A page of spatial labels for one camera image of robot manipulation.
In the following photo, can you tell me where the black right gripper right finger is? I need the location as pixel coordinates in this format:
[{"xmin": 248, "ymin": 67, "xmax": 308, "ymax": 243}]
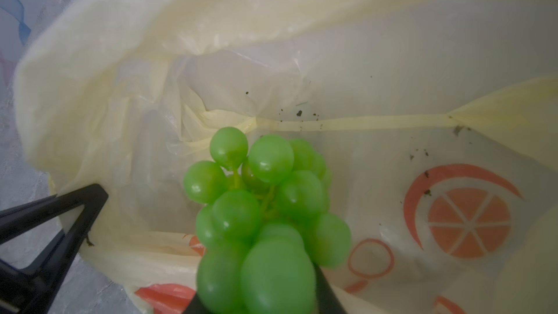
[{"xmin": 314, "ymin": 264, "xmax": 347, "ymax": 314}]

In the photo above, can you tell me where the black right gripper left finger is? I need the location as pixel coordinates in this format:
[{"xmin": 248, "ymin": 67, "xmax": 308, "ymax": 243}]
[{"xmin": 183, "ymin": 295, "xmax": 205, "ymax": 314}]

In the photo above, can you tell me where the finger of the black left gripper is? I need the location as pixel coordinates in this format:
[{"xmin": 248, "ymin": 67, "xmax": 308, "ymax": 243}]
[{"xmin": 1, "ymin": 184, "xmax": 108, "ymax": 313}]

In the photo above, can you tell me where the green grapes bunch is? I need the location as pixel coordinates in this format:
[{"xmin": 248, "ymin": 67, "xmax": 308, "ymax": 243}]
[{"xmin": 183, "ymin": 127, "xmax": 352, "ymax": 313}]

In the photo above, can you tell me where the pale yellow plastic bag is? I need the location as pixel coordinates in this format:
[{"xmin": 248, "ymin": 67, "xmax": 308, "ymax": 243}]
[{"xmin": 13, "ymin": 0, "xmax": 557, "ymax": 313}]

